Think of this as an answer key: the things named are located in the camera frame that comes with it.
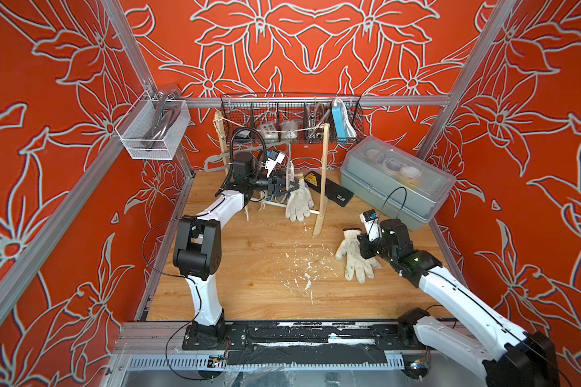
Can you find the white dice block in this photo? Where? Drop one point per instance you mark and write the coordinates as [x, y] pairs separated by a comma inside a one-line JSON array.
[[268, 130]]

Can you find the black tool case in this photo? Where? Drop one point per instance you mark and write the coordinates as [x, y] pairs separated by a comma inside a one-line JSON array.
[[332, 190]]

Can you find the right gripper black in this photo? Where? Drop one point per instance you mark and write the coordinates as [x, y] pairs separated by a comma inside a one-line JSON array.
[[364, 245]]

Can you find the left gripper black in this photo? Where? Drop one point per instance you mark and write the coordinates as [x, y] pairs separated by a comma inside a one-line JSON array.
[[278, 185]]

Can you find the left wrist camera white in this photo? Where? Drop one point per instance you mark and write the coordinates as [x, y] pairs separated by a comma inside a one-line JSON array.
[[274, 158]]

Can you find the black wire basket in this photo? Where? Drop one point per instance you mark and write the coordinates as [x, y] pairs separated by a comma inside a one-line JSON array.
[[297, 115]]

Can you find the grey plastic storage box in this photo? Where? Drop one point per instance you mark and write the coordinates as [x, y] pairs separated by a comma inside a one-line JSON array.
[[396, 183]]

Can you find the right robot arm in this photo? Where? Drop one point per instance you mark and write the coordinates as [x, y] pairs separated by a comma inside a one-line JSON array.
[[498, 351]]

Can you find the clear plastic wall bin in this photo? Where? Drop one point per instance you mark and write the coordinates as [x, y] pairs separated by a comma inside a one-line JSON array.
[[153, 129]]

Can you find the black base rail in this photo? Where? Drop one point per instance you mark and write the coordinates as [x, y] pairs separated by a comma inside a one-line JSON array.
[[343, 342]]

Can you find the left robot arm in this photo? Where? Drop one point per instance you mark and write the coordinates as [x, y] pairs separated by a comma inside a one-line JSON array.
[[198, 245]]

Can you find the white glove front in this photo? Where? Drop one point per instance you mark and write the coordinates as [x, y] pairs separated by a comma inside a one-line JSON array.
[[356, 267]]

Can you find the wooden drying rack stand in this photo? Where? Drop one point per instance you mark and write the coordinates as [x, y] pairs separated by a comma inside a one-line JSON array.
[[226, 152]]

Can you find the white glove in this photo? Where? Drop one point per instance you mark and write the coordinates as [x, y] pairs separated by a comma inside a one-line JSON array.
[[300, 203], [356, 267]]

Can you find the light blue box in basket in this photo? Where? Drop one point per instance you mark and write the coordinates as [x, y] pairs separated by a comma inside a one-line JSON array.
[[341, 119]]

